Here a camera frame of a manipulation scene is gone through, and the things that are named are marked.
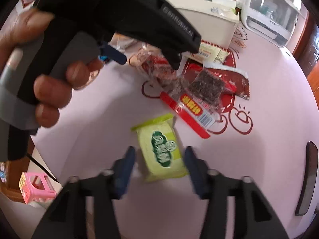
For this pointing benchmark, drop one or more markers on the white plastic storage bin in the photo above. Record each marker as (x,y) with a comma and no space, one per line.
(216,23)

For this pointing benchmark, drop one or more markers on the white medicine storage box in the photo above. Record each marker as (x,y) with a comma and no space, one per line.
(281,22)

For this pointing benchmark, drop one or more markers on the red snack bag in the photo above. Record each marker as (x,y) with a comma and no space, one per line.
(158,74)

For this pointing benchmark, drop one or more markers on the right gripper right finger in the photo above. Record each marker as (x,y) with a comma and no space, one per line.
(254,215)

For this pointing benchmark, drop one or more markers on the black smartphone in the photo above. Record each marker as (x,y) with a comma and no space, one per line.
(309,180)

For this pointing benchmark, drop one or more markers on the pink plastic stool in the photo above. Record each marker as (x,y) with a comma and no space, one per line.
(36,187)

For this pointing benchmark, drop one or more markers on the green snack packet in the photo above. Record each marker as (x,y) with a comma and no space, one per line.
(160,151)

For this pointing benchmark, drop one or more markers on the dark red foil snack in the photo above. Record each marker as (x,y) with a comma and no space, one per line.
(235,77)

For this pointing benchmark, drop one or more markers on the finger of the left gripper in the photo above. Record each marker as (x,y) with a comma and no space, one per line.
(108,53)

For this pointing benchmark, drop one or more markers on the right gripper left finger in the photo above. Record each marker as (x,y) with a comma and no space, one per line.
(66,217)

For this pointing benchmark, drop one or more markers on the green tissue box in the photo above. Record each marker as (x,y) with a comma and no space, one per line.
(231,4)

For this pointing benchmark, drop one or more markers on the cream Lipo biscuit packet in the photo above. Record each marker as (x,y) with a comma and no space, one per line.
(208,52)

